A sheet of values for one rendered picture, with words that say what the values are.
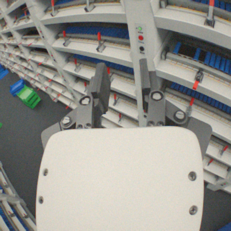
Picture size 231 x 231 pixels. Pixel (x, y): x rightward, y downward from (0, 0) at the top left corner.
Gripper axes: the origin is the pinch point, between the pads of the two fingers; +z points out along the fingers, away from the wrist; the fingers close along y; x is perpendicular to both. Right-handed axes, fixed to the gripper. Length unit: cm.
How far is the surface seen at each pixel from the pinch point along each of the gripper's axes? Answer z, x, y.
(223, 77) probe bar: 23.6, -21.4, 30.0
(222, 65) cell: 28.6, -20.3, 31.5
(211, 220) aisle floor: -36, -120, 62
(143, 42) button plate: 34.9, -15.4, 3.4
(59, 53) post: 72, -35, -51
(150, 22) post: 33.8, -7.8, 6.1
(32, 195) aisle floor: -20, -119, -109
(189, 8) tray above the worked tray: 34.8, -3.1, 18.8
